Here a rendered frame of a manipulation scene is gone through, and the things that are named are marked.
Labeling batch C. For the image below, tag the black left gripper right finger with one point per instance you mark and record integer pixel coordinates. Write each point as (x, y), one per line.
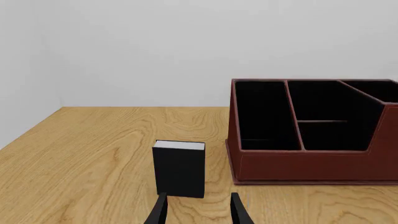
(240, 213)

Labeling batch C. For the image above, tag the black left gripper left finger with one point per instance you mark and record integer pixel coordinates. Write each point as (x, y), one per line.
(158, 213)

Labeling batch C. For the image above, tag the red-brown desk caddy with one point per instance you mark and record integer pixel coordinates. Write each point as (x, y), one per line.
(311, 163)

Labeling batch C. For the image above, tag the black book with white pages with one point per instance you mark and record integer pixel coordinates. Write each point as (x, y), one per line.
(179, 171)

